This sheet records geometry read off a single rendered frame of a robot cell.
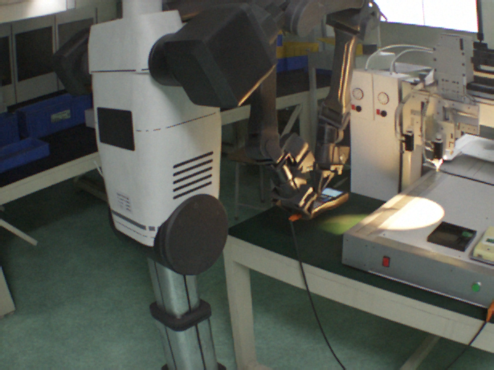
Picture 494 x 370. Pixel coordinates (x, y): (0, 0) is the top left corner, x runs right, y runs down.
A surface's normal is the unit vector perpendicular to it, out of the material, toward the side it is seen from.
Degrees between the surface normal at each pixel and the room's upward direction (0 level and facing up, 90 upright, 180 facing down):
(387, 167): 90
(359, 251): 90
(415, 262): 90
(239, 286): 90
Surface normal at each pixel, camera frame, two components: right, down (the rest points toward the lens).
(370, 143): -0.68, 0.29
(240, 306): 0.73, 0.21
